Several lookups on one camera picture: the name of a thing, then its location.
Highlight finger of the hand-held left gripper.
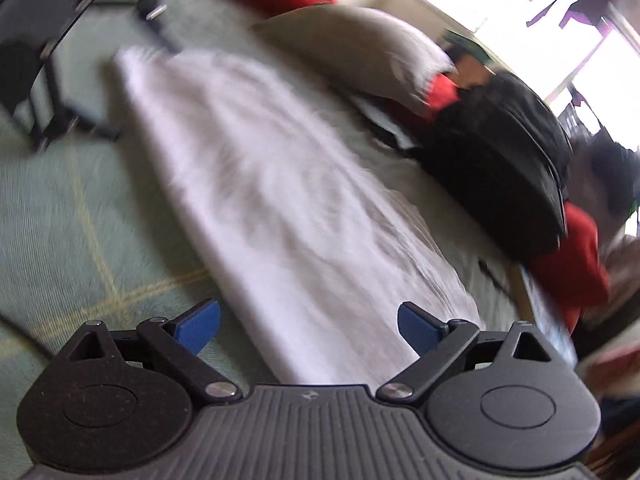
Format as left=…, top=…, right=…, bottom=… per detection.
left=27, top=35, right=122, bottom=155
left=50, top=0, right=181, bottom=56

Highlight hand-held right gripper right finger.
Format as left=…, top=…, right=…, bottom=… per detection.
left=375, top=301, right=560, bottom=406

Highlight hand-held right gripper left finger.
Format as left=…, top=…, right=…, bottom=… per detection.
left=66, top=298, right=245, bottom=404

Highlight white t-shirt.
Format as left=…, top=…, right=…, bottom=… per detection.
left=112, top=45, right=486, bottom=386

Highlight green checked bed blanket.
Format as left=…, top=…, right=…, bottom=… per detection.
left=0, top=0, right=526, bottom=461

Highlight paperback book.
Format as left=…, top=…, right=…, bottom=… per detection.
left=510, top=262, right=576, bottom=361

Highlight red cushion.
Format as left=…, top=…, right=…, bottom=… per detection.
left=425, top=75, right=611, bottom=331

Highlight black backpack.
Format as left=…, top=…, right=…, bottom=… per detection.
left=407, top=70, right=573, bottom=261

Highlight grey-green pillow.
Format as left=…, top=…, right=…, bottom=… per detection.
left=255, top=4, right=456, bottom=113

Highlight dark jacket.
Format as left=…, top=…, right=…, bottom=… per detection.
left=570, top=135, right=640, bottom=241

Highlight black strap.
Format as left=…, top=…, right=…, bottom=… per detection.
left=477, top=259, right=508, bottom=293

